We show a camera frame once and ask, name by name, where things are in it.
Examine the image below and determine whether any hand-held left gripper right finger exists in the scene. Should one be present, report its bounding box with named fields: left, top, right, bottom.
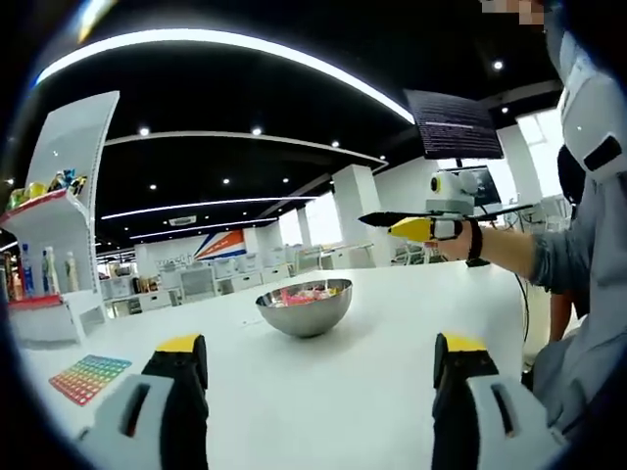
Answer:
left=430, top=332, right=569, bottom=470

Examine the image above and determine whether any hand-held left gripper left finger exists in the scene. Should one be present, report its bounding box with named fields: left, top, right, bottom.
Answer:
left=72, top=334, right=210, bottom=470

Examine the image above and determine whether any pile of marshmallows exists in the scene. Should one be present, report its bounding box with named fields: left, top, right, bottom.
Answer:
left=266, top=281, right=344, bottom=307

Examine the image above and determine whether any steel bowl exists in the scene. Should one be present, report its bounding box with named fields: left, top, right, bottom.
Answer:
left=255, top=278, right=354, bottom=339

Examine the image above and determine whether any person's right hand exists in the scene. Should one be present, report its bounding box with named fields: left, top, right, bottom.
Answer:
left=439, top=222, right=472, bottom=261

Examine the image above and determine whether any open laptop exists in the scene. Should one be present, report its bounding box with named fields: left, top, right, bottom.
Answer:
left=469, top=165, right=533, bottom=214

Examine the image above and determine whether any rainbow grid card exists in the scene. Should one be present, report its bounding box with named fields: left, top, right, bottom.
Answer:
left=48, top=354, right=133, bottom=406

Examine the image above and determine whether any dark hanging monitor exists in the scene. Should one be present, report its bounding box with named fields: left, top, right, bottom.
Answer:
left=404, top=88, right=505, bottom=161

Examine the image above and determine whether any white mesh office chair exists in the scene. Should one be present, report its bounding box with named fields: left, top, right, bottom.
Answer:
left=178, top=268, right=217, bottom=303

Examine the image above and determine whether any white chest-worn device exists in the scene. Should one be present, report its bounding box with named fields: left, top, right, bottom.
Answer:
left=557, top=28, right=627, bottom=182

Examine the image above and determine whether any white table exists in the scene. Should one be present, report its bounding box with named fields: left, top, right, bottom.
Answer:
left=19, top=258, right=550, bottom=470

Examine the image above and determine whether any pale drink bottle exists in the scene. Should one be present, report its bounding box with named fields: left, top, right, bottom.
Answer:
left=41, top=246, right=59, bottom=295
left=64, top=251, right=79, bottom=293

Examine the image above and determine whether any person in grey shirt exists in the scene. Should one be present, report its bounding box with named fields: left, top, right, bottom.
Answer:
left=531, top=19, right=627, bottom=442

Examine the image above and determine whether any blue drink bottle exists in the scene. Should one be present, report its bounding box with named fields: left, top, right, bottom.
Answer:
left=22, top=242, right=36, bottom=298

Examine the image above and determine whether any row of snack packets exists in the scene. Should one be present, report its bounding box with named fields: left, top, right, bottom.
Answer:
left=9, top=168, right=88, bottom=210

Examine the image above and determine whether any curved ceiling light strip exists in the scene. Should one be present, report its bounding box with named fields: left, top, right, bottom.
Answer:
left=34, top=27, right=417, bottom=124

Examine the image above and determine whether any white display shelf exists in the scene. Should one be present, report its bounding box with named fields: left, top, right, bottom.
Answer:
left=0, top=90, right=121, bottom=347

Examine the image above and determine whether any black wrist strap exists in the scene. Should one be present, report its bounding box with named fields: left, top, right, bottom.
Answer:
left=464, top=219, right=491, bottom=268

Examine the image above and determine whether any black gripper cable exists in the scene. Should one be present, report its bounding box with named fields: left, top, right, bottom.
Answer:
left=512, top=271, right=533, bottom=366

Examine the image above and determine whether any striped wall banner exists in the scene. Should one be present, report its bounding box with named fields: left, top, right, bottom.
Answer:
left=193, top=229, right=246, bottom=263

